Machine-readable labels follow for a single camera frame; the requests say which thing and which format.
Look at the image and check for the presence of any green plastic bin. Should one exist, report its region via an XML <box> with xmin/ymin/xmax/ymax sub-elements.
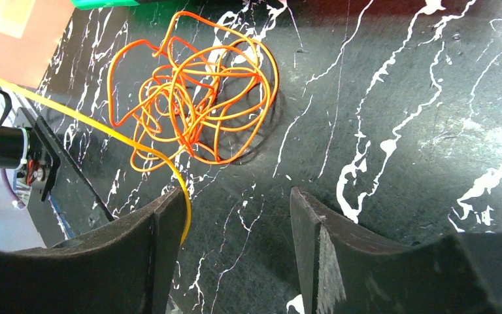
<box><xmin>71</xmin><ymin>0</ymin><xmax>139</xmax><ymax>10</ymax></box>

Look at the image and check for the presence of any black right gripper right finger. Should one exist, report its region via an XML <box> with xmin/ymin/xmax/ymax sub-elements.
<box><xmin>290</xmin><ymin>187</ymin><xmax>502</xmax><ymax>313</ymax></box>

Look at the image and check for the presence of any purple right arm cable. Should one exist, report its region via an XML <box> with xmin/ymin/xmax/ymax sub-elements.
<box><xmin>0</xmin><ymin>103</ymin><xmax>27</xmax><ymax>211</ymax></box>

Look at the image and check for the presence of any aluminium frame rail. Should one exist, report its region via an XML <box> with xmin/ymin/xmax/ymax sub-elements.
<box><xmin>0</xmin><ymin>88</ymin><xmax>113</xmax><ymax>251</ymax></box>

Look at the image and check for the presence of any yellow cable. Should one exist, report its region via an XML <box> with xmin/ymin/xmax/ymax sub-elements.
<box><xmin>0</xmin><ymin>68</ymin><xmax>193</xmax><ymax>247</ymax></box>

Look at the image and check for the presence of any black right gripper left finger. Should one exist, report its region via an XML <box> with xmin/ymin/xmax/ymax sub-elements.
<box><xmin>0</xmin><ymin>188</ymin><xmax>186</xmax><ymax>313</ymax></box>

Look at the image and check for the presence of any pink plastic file organizer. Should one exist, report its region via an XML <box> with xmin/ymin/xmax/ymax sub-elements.
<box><xmin>0</xmin><ymin>0</ymin><xmax>75</xmax><ymax>88</ymax></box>

